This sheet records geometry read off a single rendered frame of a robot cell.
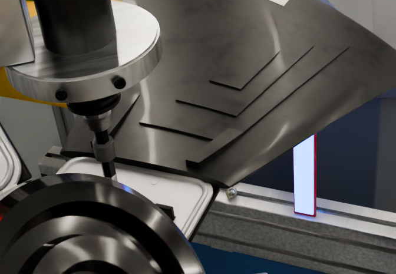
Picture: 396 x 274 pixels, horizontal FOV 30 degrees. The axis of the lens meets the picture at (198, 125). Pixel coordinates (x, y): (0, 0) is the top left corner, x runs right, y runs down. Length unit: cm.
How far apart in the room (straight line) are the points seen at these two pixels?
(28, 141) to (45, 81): 128
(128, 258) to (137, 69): 8
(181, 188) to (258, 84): 10
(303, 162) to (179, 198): 41
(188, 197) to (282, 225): 49
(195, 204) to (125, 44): 10
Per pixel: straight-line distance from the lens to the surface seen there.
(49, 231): 29
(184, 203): 38
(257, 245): 90
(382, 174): 104
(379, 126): 98
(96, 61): 31
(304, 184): 80
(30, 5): 87
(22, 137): 157
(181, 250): 31
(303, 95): 46
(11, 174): 32
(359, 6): 96
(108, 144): 36
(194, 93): 45
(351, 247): 85
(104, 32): 32
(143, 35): 32
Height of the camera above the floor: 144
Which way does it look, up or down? 36 degrees down
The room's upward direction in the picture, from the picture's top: 7 degrees counter-clockwise
